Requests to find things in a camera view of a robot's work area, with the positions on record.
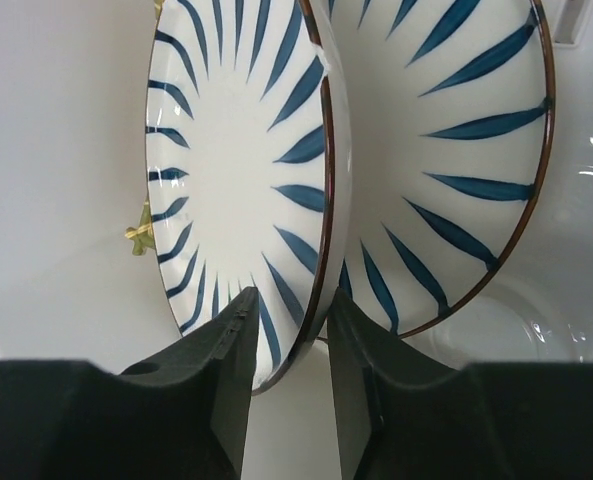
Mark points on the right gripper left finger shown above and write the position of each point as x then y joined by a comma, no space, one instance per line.
179,414

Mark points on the white plastic bin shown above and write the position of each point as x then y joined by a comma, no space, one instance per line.
79,278

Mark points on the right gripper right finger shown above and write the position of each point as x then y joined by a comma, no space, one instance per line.
402,415

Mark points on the blue striped white plate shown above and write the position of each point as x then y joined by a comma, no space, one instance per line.
452,109

